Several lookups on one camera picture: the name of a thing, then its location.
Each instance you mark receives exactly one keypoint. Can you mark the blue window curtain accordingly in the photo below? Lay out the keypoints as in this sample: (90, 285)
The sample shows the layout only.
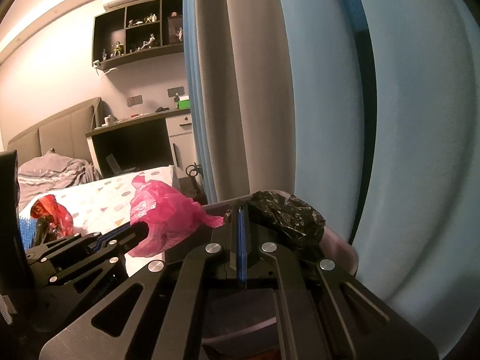
(386, 100)

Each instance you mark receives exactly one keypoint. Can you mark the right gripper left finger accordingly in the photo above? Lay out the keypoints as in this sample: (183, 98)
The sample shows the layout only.
(228, 237)

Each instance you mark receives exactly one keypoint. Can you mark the red snack wrapper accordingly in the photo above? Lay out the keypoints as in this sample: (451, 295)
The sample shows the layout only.
(53, 220)

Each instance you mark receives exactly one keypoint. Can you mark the dark desk with drawers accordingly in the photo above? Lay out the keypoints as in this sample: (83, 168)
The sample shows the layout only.
(155, 140)

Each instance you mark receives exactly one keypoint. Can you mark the purple trash bin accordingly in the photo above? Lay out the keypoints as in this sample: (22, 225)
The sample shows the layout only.
(263, 318)

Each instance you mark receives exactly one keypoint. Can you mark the grey striped blanket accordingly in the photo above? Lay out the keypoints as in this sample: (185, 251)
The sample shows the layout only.
(51, 172)

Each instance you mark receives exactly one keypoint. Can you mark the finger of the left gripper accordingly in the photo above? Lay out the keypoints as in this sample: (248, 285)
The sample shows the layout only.
(73, 263)
(128, 234)

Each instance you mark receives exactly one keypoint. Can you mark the white cup on desk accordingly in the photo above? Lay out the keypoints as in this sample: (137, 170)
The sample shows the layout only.
(110, 120)

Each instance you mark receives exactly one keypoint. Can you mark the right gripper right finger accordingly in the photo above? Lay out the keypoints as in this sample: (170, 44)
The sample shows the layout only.
(255, 248)

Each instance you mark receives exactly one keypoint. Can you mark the grey window curtain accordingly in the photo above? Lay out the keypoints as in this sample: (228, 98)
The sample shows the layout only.
(242, 96)

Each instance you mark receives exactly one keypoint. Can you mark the pink plastic bag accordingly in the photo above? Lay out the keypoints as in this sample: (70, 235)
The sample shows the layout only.
(171, 217)

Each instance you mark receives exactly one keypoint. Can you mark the dark wall shelf unit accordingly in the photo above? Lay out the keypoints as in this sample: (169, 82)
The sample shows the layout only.
(137, 32)

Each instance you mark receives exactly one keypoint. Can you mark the green white box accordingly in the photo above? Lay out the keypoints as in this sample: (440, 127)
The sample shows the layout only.
(183, 102)

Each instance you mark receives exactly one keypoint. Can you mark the black plastic bag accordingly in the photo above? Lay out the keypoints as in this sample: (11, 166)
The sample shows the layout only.
(273, 217)

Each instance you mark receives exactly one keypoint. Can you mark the grey upholstered headboard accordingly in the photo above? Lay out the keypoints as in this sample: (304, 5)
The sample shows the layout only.
(64, 133)

